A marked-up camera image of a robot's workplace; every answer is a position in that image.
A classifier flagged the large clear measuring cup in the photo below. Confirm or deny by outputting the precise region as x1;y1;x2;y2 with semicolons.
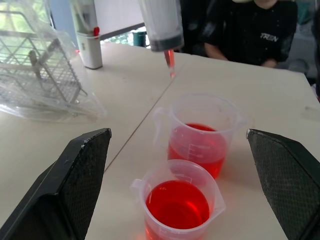
152;92;249;180

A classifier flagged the white container with red button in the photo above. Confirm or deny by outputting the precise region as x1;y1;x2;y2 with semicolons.
68;0;104;70

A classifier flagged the large clear plastic syringe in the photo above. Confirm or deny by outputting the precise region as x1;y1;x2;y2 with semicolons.
138;0;185;79

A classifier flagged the person in black shirt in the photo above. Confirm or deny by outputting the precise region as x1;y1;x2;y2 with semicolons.
178;0;299;68

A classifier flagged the wire rack in plastic bag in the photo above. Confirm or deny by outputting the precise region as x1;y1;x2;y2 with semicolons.
0;0;108;123

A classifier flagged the dark green cup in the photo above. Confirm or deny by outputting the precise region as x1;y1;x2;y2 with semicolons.
132;30;147;47

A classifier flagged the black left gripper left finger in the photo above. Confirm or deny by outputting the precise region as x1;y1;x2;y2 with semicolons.
0;127;113;240

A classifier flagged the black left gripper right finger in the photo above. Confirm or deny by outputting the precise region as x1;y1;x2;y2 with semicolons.
245;128;320;240

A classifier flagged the small clear measuring cup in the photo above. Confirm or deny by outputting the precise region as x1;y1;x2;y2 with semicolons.
129;159;227;240

